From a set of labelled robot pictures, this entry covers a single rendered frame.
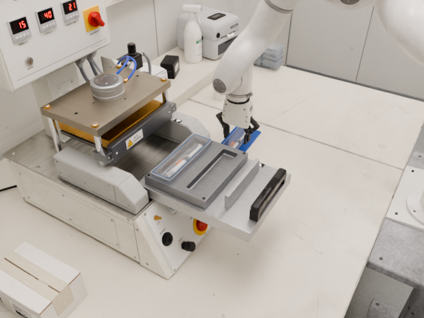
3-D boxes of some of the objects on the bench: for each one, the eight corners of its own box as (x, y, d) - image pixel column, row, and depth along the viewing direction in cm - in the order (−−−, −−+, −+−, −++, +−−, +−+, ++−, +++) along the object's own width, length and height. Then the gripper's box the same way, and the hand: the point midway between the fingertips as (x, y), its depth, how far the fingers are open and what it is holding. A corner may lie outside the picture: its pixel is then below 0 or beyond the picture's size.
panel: (173, 274, 101) (141, 214, 93) (231, 201, 121) (209, 147, 114) (178, 275, 99) (146, 214, 92) (237, 201, 120) (214, 147, 112)
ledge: (76, 115, 159) (73, 105, 157) (196, 43, 215) (195, 35, 212) (134, 139, 147) (132, 129, 144) (246, 56, 202) (247, 47, 200)
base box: (23, 201, 122) (4, 156, 111) (109, 139, 147) (101, 97, 136) (168, 281, 100) (163, 233, 89) (240, 192, 125) (243, 146, 114)
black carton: (161, 77, 174) (159, 63, 170) (166, 69, 181) (165, 54, 177) (174, 79, 173) (173, 64, 169) (180, 70, 180) (178, 55, 176)
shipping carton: (-8, 300, 96) (-22, 276, 90) (37, 262, 104) (28, 238, 99) (45, 341, 88) (34, 318, 82) (89, 296, 96) (82, 272, 91)
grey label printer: (176, 49, 198) (174, 14, 188) (202, 36, 210) (201, 3, 200) (216, 63, 186) (216, 26, 176) (241, 48, 198) (243, 14, 188)
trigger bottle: (182, 62, 186) (180, 7, 171) (187, 55, 192) (184, 1, 177) (201, 64, 185) (200, 9, 169) (204, 57, 191) (204, 2, 176)
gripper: (209, 93, 133) (209, 137, 144) (258, 106, 126) (254, 152, 137) (219, 84, 138) (219, 127, 149) (267, 96, 131) (263, 141, 142)
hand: (236, 135), depth 142 cm, fingers open, 7 cm apart
